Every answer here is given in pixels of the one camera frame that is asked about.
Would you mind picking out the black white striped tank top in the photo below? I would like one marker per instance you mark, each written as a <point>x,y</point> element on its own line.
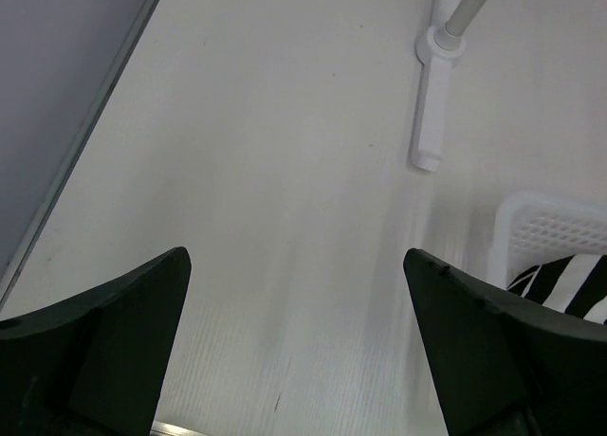
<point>574,285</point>

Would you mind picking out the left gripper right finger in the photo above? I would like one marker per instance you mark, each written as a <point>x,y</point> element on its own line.
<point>504,365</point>

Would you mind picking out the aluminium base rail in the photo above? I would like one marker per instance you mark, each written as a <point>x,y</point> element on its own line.
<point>164,429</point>

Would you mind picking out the white clothes rack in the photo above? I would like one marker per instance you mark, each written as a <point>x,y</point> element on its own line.
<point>439,49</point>

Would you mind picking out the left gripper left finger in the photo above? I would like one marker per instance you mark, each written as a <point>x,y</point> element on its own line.
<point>94,364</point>

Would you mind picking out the white plastic basket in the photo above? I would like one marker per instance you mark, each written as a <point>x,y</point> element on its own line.
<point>533,227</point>

